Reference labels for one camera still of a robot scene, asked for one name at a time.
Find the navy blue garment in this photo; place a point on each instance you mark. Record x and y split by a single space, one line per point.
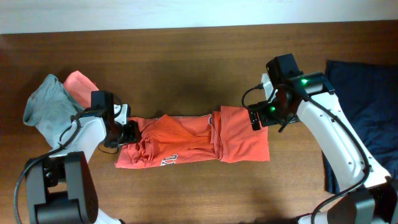
368 96

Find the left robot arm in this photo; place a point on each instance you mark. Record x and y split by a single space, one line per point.
59 184

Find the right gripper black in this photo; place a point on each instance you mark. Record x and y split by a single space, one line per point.
265 118

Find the salmon folded shirt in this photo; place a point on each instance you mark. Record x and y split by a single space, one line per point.
80 88

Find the grey folded shirt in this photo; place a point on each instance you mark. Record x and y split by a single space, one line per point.
49 109

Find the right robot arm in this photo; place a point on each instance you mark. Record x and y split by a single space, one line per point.
368 194

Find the orange-red t-shirt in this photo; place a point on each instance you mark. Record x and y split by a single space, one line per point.
225 135

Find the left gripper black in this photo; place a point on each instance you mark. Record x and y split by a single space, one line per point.
134 135

